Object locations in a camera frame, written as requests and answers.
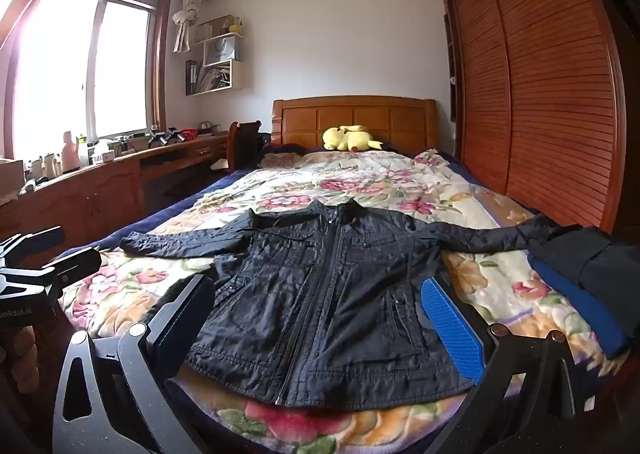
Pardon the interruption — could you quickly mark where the blue folded garment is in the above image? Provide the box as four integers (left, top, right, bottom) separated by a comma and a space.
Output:
527, 254, 631, 361

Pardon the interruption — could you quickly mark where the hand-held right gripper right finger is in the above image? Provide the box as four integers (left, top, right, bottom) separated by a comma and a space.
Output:
421, 278, 593, 454

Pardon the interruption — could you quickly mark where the floral blanket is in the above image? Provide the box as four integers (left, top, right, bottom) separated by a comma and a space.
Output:
57, 147, 631, 454

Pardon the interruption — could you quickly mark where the pink bottle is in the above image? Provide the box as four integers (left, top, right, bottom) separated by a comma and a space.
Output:
61, 131, 81, 172

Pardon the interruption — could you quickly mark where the yellow plush toy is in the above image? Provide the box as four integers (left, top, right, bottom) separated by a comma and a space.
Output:
322, 124, 385, 152

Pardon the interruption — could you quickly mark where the wooden headboard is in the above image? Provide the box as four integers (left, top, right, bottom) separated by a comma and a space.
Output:
271, 95, 440, 157

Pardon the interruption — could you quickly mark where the white wall shelf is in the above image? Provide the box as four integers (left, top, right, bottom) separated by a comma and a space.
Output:
185, 14, 246, 96

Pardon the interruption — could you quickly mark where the black jacket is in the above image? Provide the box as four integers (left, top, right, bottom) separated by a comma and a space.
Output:
120, 199, 566, 407

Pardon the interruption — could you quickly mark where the wooden desk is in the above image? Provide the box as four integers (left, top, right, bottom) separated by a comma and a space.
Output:
0, 131, 233, 255

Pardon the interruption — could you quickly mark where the window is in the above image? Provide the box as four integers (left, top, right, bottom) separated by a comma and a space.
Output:
0, 0, 173, 160

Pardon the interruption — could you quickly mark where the wooden louvred wardrobe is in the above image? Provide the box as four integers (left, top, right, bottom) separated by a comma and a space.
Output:
437, 0, 640, 235

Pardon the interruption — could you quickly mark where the tied white curtain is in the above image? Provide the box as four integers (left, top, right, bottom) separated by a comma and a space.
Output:
172, 0, 211, 54

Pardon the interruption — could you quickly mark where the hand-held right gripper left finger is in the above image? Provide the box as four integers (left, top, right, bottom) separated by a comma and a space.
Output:
52, 274, 216, 454

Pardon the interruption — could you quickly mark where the cardboard box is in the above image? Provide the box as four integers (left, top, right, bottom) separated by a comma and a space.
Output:
200, 14, 233, 40

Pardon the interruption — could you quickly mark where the person's left hand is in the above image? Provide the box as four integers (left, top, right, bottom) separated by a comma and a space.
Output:
0, 327, 37, 387

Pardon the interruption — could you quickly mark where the wooden chair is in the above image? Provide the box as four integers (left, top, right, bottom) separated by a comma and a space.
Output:
227, 120, 263, 172

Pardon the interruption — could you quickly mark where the black folded garment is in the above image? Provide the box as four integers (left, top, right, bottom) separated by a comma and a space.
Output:
527, 227, 640, 307

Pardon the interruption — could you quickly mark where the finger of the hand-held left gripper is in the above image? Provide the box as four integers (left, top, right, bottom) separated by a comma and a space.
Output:
0, 227, 67, 269
30, 247, 103, 296

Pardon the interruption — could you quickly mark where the white shopping bag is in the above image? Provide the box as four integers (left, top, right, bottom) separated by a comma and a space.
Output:
202, 37, 236, 65

